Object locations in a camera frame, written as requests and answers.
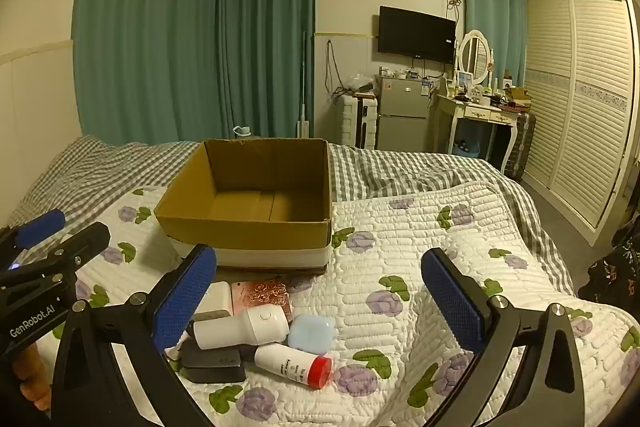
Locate white cylindrical device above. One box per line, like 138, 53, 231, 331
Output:
193, 307, 291, 351

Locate white bottle with red cap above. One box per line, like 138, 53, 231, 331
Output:
254, 343, 333, 389

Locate wide teal curtain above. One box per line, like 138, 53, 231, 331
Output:
72, 0, 317, 148

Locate oval white vanity mirror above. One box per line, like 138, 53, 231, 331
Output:
457, 29, 494, 86

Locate grey checked bed sheet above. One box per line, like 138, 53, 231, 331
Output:
0, 134, 576, 298

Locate clear plastic bag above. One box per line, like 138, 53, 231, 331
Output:
345, 73, 376, 94

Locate white dressing table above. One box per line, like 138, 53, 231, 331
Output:
432, 86, 519, 168

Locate dark printed cloth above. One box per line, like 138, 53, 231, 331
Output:
576, 222, 640, 314

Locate hanging wall cable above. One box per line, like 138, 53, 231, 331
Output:
324, 39, 345, 96

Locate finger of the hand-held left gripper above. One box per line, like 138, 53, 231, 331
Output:
0, 222, 112, 290
0, 209, 66, 258

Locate white flat mop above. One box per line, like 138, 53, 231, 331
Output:
298, 32, 310, 138

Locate cardboard box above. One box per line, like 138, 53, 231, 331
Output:
154, 138, 333, 269

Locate black wall television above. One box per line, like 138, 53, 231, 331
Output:
377, 6, 457, 64

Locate white ribbed suitcase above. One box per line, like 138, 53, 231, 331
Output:
340, 92, 379, 148

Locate dark ribbed suitcase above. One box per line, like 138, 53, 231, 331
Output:
504, 109, 537, 182

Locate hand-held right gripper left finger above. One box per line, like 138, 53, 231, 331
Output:
50, 243, 218, 427

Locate narrow teal curtain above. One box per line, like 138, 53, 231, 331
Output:
460, 0, 528, 88

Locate light blue case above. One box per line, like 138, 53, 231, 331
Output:
287, 314, 335, 354

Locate pink packet of rings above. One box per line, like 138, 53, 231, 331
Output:
231, 278, 294, 323

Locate dark grey charger block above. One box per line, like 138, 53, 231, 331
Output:
179, 338, 242, 368

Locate white power adapter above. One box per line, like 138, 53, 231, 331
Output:
192, 282, 235, 323

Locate small silver fridge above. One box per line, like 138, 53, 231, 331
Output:
375, 74, 434, 152

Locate white louvred wardrobe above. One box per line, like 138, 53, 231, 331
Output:
520, 0, 634, 231

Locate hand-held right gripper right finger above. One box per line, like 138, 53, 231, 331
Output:
421, 248, 586, 427

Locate person's left hand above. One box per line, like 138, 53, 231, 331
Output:
12, 339, 55, 412

